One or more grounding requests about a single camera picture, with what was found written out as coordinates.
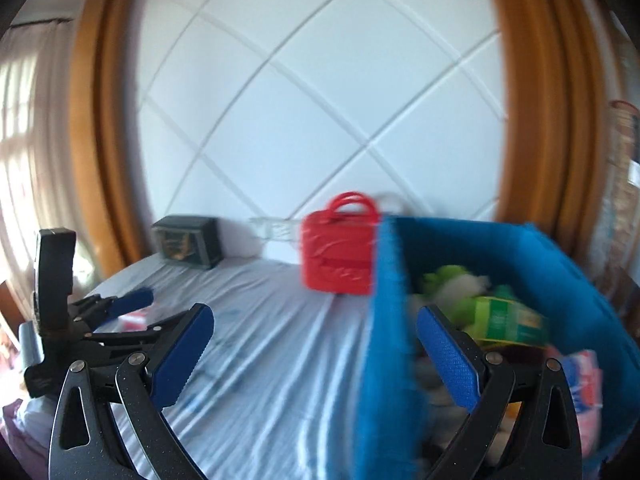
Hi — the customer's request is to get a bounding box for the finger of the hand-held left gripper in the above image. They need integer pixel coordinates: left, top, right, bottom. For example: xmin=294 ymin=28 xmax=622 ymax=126
xmin=87 ymin=310 xmax=193 ymax=362
xmin=70 ymin=287 xmax=155 ymax=324

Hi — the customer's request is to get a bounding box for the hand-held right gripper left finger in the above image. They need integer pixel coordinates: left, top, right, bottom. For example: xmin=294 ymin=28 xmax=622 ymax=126
xmin=49 ymin=302 xmax=216 ymax=480

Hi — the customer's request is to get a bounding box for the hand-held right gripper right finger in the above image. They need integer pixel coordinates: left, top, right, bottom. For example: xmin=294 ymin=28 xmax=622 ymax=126
xmin=416 ymin=302 xmax=583 ymax=480

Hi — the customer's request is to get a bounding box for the blue plastic crate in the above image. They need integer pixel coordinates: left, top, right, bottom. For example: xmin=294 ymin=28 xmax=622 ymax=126
xmin=352 ymin=215 xmax=640 ymax=480

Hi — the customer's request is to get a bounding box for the light green frog plush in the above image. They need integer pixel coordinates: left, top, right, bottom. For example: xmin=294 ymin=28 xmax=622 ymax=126
xmin=419 ymin=266 xmax=493 ymax=331

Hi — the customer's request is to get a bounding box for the green cardboard box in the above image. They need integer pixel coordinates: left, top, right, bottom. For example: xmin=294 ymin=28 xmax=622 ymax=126
xmin=472 ymin=296 xmax=551 ymax=348

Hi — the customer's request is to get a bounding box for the red white box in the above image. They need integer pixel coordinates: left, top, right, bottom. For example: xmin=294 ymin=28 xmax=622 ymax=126
xmin=122 ymin=310 xmax=153 ymax=330

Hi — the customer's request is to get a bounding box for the black gift box gold ribbon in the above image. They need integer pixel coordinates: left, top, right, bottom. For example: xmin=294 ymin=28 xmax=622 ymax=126
xmin=151 ymin=215 xmax=223 ymax=270

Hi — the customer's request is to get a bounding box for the sheer curtain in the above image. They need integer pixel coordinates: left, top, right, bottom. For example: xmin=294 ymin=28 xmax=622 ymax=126
xmin=0 ymin=20 xmax=76 ymax=311

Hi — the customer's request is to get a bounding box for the pink tissue box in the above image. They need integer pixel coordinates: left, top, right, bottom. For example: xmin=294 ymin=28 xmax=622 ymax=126
xmin=562 ymin=350 xmax=605 ymax=413

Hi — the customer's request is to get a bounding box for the red plastic suitcase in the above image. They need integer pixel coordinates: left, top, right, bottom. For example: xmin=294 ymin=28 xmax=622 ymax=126
xmin=300 ymin=191 xmax=381 ymax=295

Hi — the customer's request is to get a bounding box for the patterned folded quilt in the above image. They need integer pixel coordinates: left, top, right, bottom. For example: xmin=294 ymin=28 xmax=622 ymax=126
xmin=607 ymin=100 xmax=640 ymax=211

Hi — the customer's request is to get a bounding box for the white wall switch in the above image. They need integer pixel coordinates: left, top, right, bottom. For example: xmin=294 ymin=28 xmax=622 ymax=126
xmin=249 ymin=216 xmax=277 ymax=241

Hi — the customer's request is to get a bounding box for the white wall socket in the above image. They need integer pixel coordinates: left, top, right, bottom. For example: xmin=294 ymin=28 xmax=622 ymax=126
xmin=275 ymin=217 xmax=304 ymax=242

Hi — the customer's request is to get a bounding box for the wooden wall frame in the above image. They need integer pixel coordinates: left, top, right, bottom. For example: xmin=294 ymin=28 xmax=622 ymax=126
xmin=480 ymin=0 xmax=608 ymax=241
xmin=70 ymin=0 xmax=151 ymax=271

